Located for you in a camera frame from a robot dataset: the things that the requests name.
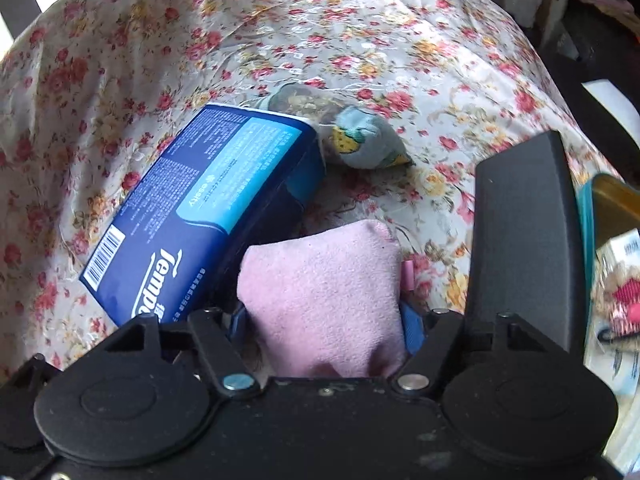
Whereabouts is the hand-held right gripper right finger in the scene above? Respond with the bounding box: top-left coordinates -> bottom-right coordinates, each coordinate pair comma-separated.
392,302 -> 571,395

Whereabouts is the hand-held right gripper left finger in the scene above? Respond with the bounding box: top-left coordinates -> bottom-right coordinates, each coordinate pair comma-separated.
97,306 -> 263,398

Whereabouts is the pink plush pad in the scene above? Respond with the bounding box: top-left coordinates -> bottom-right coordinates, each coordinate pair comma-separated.
236,219 -> 407,378

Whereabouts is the gold metal tray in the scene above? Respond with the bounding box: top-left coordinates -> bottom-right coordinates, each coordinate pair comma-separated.
575,174 -> 640,476

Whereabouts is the blue tissue pack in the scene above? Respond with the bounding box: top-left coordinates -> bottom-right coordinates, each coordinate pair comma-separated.
79,103 -> 328,327

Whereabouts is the light blue patterned sock bundle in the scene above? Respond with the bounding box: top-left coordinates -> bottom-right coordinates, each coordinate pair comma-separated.
265,82 -> 413,168

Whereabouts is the white packet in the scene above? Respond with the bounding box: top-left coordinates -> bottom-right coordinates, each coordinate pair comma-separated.
597,229 -> 640,276

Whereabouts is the white paper sheet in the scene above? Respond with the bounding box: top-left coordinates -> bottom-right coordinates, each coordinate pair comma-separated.
582,80 -> 640,143

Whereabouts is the floral bed sheet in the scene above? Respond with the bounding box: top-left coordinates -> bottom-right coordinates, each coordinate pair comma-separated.
0,0 -> 626,401

